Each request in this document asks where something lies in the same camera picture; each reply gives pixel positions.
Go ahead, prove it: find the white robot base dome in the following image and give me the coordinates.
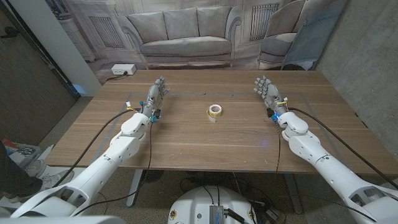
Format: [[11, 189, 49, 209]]
[[167, 185, 258, 224]]

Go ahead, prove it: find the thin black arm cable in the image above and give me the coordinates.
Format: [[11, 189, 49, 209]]
[[273, 119, 282, 175], [73, 119, 154, 217]]

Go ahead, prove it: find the clear box of clutter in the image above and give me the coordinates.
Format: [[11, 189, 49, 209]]
[[6, 144, 41, 166]]

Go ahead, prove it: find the white robot torso rim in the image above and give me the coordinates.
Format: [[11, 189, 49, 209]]
[[0, 215, 127, 224]]

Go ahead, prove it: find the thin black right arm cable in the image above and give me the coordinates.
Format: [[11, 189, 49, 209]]
[[273, 119, 282, 175]]

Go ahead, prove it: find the yellow sticker roll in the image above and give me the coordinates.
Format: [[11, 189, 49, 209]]
[[206, 103, 223, 123]]

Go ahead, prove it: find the white power outlet box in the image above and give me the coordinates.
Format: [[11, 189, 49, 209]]
[[111, 63, 137, 76]]

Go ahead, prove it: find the white sneaker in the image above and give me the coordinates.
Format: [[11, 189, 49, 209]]
[[24, 160, 47, 178], [40, 169, 75, 191]]

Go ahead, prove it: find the white table leg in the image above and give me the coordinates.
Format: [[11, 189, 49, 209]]
[[126, 169, 144, 208]]

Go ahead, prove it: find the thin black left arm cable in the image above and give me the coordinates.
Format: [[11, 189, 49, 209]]
[[73, 119, 154, 217]]

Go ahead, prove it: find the printed sofa backdrop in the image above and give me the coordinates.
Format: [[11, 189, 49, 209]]
[[45, 0, 349, 85]]

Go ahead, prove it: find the person's dark trouser leg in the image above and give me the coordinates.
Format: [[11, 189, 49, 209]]
[[0, 139, 43, 197]]

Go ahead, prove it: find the black round floor foot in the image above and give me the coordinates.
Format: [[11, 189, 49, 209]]
[[142, 169, 164, 183]]

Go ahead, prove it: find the blue grey leaning panel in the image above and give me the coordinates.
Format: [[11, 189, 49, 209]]
[[281, 0, 348, 71]]

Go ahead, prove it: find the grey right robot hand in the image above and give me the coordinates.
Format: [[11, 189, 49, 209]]
[[253, 75, 289, 118]]

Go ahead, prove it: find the black outlet box cable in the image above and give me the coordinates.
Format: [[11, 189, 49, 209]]
[[107, 72, 128, 81]]

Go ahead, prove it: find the grey finned metal box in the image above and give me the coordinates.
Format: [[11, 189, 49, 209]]
[[209, 204, 225, 224]]

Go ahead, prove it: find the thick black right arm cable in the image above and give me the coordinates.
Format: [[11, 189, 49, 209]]
[[286, 106, 398, 190]]

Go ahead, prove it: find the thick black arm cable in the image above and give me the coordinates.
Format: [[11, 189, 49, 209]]
[[286, 106, 398, 190], [51, 107, 142, 189]]

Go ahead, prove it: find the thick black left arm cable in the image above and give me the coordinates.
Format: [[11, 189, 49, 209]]
[[51, 107, 142, 189]]

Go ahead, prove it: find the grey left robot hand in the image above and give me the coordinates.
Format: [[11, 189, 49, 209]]
[[141, 75, 171, 118]]

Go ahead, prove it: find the grey table leg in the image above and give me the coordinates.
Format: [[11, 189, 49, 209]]
[[284, 173, 304, 215]]

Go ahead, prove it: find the black door handle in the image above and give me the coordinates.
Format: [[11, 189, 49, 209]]
[[0, 26, 20, 40]]

